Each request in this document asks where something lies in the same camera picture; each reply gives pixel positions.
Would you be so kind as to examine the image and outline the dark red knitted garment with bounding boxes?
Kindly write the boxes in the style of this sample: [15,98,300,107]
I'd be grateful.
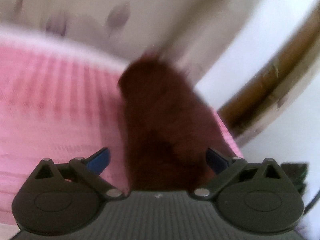
[118,56,225,191]

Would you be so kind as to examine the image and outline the pink white checked bedsheet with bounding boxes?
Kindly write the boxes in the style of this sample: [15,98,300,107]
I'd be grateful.
[0,23,245,233]

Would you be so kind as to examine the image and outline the beige leaf-patterned curtain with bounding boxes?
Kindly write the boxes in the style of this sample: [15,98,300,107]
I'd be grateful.
[1,0,260,83]

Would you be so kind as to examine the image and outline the brown wooden frame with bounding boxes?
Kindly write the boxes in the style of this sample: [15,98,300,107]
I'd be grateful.
[218,3,319,147]

